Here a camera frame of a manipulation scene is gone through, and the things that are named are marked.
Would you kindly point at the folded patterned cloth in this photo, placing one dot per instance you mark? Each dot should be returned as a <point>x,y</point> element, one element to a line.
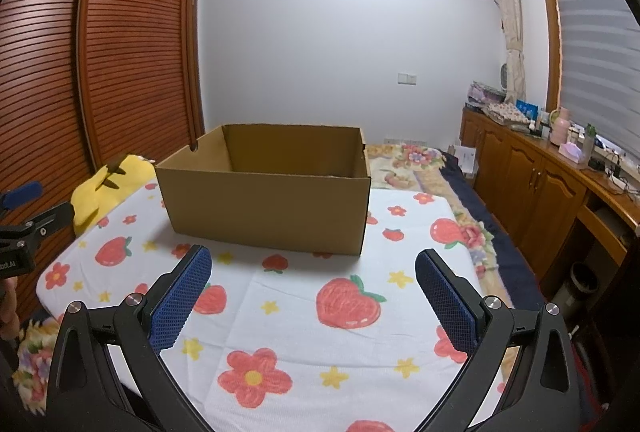
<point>502,112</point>

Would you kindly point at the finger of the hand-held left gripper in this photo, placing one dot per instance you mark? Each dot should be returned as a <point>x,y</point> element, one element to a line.
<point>22,194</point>
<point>45,221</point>

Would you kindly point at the brown louvered wardrobe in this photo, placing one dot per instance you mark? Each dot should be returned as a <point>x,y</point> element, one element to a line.
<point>75,61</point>

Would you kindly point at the white paper bag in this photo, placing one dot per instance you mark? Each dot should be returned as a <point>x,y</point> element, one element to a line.
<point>465,159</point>

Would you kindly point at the dark trash can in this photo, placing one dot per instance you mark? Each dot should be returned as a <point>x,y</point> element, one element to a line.
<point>584,284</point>

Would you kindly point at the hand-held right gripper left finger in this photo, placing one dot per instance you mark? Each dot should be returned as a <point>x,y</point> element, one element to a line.
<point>180,302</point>

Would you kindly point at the stack of pale cloths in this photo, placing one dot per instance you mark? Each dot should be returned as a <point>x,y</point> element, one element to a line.
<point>480,92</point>

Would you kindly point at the strawberry printed cloth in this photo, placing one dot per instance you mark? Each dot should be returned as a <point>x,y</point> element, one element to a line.
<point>300,337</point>

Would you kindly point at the person's left hand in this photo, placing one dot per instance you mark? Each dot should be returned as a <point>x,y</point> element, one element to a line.
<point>9,312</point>

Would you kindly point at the blue box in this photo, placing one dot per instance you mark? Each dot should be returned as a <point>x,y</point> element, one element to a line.
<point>526,109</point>

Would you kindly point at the grey striped window blind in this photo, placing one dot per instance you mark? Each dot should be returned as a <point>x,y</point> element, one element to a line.
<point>595,41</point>

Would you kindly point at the white power strip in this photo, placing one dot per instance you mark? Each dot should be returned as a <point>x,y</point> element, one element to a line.
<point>617,174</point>

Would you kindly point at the brown cardboard box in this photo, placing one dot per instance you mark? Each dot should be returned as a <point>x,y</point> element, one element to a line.
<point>265,207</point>

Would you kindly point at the yellow plush toy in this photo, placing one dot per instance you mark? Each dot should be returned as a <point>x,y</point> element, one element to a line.
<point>105,192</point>

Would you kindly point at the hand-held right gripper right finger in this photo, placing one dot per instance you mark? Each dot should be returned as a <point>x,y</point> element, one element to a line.
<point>445,307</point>

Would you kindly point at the small white fan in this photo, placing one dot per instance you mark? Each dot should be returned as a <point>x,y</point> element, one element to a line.
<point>507,81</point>

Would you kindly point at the beige patterned curtain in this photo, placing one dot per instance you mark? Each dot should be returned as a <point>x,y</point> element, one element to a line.
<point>512,21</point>

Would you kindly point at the white wall switch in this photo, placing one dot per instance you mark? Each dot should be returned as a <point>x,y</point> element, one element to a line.
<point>406,78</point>

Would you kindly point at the dark blue bed sheet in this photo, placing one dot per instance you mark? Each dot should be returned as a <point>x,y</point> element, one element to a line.
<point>500,232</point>

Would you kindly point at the wooden cabinet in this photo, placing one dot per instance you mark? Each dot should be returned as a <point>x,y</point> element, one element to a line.
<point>525,192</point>

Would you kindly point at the pink tissue box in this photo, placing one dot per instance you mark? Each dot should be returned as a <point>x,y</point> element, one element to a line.
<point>572,151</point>

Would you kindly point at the pink thermos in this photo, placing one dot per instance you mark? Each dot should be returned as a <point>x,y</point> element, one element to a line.
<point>560,126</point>

